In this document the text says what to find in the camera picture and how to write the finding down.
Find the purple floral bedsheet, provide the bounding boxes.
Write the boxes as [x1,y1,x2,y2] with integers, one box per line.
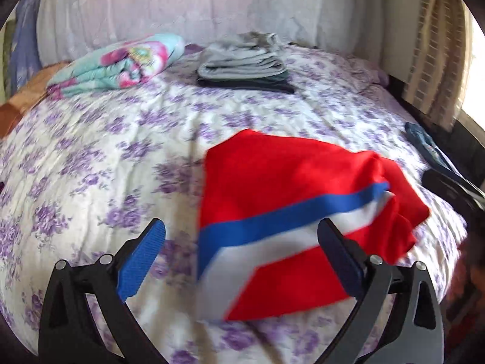
[0,43,468,364]

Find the window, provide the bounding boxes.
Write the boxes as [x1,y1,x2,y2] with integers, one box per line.
[455,8,485,130]

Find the red pants with blue-white stripe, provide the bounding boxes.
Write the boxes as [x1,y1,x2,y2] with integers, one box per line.
[196,129,432,323]

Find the folded grey pants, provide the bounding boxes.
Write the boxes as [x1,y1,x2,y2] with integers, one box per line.
[198,32,290,80]

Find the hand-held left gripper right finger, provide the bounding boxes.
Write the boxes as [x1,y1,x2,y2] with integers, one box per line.
[317,218,445,364]

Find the folded teal floral blanket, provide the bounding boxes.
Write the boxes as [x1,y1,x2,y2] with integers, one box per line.
[47,33,186,99]

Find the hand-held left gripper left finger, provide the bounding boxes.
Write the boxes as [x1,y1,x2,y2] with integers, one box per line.
[38,218,167,364]

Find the beige patterned curtain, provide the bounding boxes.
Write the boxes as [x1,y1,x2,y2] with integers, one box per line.
[402,0,474,131]

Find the orange cloth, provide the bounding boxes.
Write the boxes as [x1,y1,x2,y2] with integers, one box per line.
[0,62,57,139]

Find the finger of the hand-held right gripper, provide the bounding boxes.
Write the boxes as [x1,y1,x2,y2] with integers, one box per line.
[422,169,485,213]

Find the dark bed frame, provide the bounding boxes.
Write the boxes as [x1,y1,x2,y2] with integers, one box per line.
[386,76,485,167]

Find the blue floral cloth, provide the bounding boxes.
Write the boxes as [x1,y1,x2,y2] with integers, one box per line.
[9,0,44,93]

